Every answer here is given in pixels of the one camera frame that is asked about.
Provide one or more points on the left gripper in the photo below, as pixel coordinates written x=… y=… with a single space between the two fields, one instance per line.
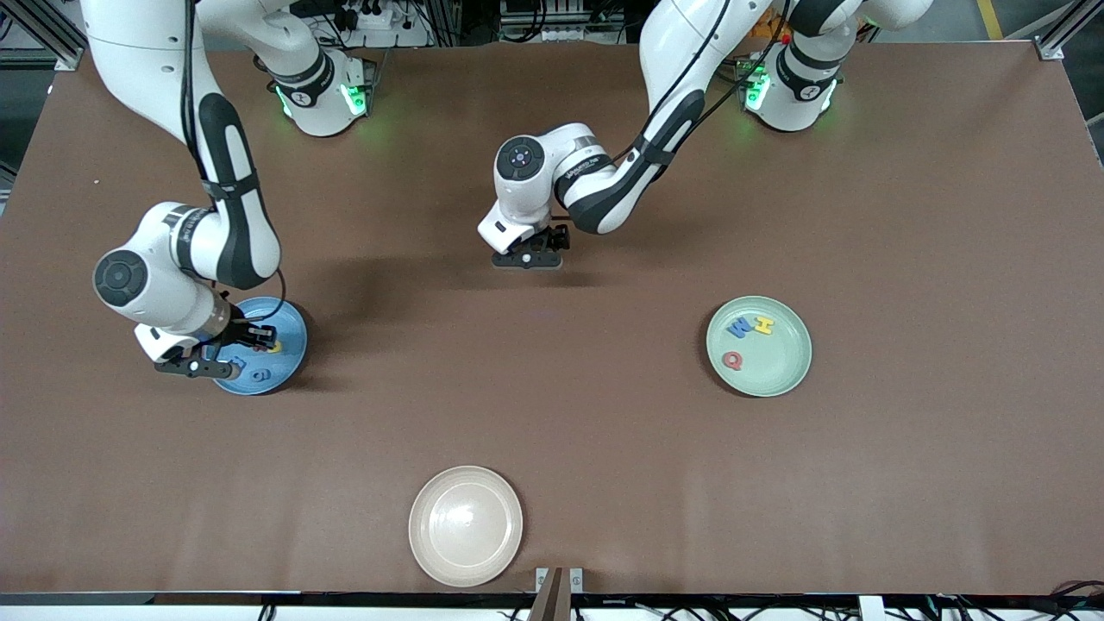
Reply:
x=555 y=236

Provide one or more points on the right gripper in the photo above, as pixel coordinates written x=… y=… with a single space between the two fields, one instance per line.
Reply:
x=242 y=333

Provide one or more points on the blue lowercase letter g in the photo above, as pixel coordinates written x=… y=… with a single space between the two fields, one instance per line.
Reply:
x=257 y=378

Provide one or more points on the blue capital letter M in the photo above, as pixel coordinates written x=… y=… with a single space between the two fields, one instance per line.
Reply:
x=739 y=329

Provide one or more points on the red letter Q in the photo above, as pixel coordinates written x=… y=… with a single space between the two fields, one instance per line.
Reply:
x=726 y=360

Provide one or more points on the yellow letter H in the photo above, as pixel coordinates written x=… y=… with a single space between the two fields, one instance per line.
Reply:
x=764 y=325

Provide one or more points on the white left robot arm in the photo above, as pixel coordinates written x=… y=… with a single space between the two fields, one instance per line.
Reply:
x=681 y=43

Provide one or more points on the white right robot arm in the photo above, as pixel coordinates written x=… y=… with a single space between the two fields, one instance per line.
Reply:
x=138 y=52

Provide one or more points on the blue plate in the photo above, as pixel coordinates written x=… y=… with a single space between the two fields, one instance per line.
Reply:
x=289 y=362

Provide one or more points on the grey metal equipment rack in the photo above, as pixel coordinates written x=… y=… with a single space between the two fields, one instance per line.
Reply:
x=561 y=21

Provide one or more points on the white power strip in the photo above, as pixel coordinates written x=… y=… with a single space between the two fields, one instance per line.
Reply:
x=405 y=36

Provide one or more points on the green plate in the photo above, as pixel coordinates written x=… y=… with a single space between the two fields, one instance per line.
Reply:
x=776 y=358

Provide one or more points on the beige plate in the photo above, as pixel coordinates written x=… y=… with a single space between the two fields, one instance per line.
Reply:
x=466 y=526

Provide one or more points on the white table edge rail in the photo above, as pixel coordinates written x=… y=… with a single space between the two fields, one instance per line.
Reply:
x=172 y=614

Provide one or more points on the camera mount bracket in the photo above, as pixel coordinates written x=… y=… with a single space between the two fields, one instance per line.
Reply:
x=552 y=604

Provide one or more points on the aluminium frame strut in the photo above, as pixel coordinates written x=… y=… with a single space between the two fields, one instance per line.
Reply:
x=30 y=21
x=1050 y=50

